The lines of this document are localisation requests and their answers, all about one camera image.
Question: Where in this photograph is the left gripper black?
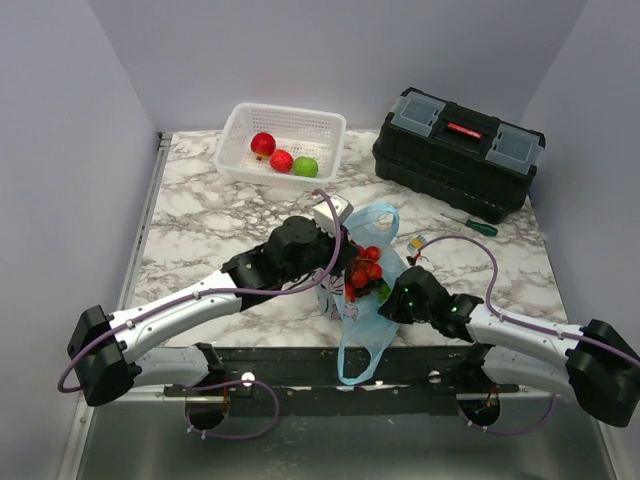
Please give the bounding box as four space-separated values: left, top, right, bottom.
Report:
281 219 361 285

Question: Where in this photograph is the red fake cherry bunch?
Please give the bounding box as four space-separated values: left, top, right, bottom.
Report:
345 243 384 303

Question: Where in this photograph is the light blue plastic bag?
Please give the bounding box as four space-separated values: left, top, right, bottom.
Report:
316 203 407 386

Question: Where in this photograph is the red fake peach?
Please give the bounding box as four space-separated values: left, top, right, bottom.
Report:
269 149 294 174

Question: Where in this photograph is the red fake apple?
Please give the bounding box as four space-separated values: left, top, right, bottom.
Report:
250 132 277 161

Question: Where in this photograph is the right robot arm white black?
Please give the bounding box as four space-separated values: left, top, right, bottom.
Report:
379 266 639 428

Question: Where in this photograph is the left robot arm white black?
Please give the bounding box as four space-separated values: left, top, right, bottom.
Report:
67 216 359 407

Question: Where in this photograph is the green fake leafy fruit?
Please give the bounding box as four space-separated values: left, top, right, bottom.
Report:
377 283 391 304

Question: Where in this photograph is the hex key set yellow holder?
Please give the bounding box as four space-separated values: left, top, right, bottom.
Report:
407 235 427 255

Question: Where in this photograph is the white plastic basket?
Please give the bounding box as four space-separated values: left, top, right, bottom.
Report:
213 103 347 191

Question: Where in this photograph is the black plastic toolbox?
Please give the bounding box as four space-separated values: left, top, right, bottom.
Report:
372 87 546 225

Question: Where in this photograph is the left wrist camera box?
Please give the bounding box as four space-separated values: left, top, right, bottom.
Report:
313 193 355 236

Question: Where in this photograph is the green handled screwdriver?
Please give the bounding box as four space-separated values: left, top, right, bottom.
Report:
441 213 498 238

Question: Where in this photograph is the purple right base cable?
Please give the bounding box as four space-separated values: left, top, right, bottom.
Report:
462 384 557 435

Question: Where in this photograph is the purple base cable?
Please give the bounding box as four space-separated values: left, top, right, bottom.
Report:
462 384 557 435
185 378 280 441

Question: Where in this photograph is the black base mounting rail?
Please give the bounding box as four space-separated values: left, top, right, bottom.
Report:
164 346 517 417

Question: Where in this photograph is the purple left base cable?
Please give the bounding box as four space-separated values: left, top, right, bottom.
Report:
185 378 280 441

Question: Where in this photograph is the aluminium frame profile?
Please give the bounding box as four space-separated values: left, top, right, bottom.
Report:
82 386 169 407

